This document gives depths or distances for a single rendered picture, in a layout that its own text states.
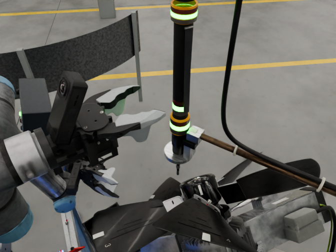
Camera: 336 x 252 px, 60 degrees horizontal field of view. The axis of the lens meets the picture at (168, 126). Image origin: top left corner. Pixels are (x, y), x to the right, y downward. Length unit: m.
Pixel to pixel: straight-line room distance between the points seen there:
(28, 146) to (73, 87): 0.11
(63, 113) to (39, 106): 0.83
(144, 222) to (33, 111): 0.64
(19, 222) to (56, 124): 0.19
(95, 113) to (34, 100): 0.83
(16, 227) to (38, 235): 1.81
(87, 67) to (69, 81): 2.10
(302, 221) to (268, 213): 0.10
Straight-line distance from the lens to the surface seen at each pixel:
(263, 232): 1.04
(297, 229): 1.03
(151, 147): 2.68
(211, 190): 0.91
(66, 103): 0.45
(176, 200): 0.96
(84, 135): 0.48
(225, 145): 0.62
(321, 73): 4.05
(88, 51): 2.49
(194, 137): 0.63
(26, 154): 0.48
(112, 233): 0.91
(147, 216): 0.92
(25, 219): 0.59
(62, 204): 1.10
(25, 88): 1.39
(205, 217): 0.74
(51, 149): 0.48
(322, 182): 0.60
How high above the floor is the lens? 2.00
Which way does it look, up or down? 44 degrees down
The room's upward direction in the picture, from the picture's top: straight up
